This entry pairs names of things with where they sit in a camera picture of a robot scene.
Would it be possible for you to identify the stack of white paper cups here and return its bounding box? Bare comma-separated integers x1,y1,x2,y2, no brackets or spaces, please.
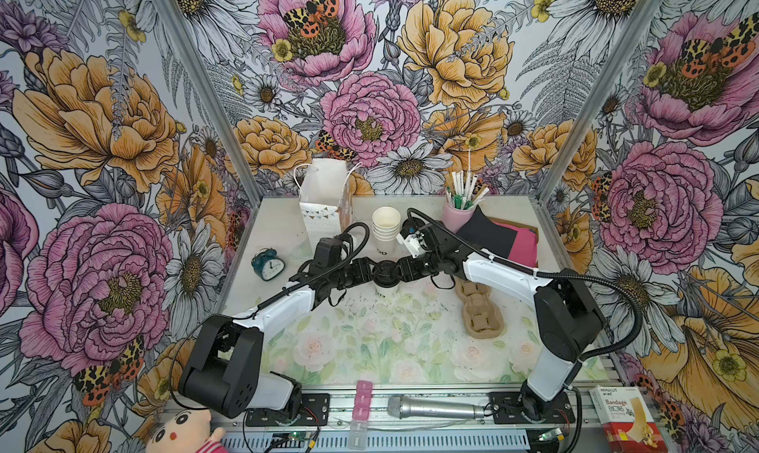
372,206,401,255

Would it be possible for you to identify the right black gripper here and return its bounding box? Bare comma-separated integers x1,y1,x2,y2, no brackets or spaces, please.
389,250,444,283

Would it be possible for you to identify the plush doll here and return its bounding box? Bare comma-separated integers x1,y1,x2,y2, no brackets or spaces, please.
145,409,228,453

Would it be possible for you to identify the stack of black cup lids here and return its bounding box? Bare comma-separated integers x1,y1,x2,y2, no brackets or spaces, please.
399,217,422,240

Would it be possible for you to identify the brown pulp cup carrier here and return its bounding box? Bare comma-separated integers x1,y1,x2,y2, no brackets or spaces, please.
455,278,505,340

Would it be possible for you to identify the silver microphone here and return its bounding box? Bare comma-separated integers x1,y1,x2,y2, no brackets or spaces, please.
387,396,487,419

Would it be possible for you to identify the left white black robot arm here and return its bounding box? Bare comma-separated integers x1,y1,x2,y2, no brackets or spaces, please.
177,233,371,423

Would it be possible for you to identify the black napkin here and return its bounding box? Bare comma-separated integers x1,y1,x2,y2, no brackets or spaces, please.
457,208,518,259

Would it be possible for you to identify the white cartoon gift bag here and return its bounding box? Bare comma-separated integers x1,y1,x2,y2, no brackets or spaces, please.
298,159,355,251

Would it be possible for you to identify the white paper coffee cup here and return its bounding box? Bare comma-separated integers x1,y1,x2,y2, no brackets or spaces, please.
376,285,399,298

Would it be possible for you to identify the pink pill organizer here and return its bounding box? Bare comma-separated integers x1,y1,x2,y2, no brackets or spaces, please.
348,380,374,451

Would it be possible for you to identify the bandage box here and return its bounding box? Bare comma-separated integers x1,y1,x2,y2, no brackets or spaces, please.
590,386,669,453

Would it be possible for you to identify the pink napkin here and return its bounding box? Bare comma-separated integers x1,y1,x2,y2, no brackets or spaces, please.
495,221,539,267

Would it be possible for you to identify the black cup lid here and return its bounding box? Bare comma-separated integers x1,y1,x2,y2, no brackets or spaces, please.
373,260,402,289

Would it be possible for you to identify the teal alarm clock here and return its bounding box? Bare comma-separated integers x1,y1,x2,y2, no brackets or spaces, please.
251,247,286,282

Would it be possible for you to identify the bundle of wrapped straws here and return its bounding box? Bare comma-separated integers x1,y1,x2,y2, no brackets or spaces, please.
445,151,490,211

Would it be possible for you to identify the pink straw holder cup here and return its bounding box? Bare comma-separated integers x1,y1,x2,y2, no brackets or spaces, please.
441,202,476,234

